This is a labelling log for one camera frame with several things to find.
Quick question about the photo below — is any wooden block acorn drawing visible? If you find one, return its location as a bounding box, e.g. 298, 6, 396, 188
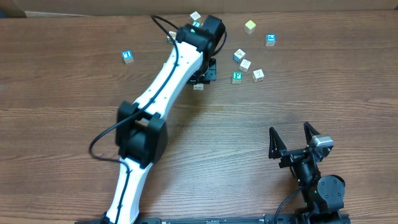
252, 69, 265, 82

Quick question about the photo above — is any wooden block blue edge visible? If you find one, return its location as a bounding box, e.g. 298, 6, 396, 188
233, 49, 246, 63

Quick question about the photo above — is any wooden block green B side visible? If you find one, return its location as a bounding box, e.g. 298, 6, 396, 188
167, 31, 177, 44

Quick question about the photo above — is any blue P wooden block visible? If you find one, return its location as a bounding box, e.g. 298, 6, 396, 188
266, 34, 276, 47

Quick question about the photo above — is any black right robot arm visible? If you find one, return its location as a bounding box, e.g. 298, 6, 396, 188
264, 122, 350, 223

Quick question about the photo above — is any blue I wooden block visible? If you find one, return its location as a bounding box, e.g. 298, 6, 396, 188
122, 50, 134, 63

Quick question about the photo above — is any green F wooden block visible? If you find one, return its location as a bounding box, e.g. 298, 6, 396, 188
232, 71, 243, 84

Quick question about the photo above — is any yellow top wooden block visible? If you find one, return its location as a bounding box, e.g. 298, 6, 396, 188
244, 20, 256, 34

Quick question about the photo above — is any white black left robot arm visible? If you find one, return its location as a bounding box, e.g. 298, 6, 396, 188
99, 16, 227, 223

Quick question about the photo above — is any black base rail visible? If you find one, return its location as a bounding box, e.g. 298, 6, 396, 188
74, 213, 352, 224

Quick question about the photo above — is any green L wooden block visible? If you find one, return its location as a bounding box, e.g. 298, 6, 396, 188
192, 21, 201, 28

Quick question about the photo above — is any wooden block red side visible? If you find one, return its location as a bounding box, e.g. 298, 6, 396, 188
239, 59, 251, 72

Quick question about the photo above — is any plain wooden block top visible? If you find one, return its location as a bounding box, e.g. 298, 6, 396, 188
190, 11, 201, 22

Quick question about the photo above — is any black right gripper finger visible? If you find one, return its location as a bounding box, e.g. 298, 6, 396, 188
303, 121, 320, 146
269, 127, 287, 159

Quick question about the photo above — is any wooden block hook drawing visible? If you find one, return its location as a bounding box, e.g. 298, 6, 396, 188
193, 83, 204, 90

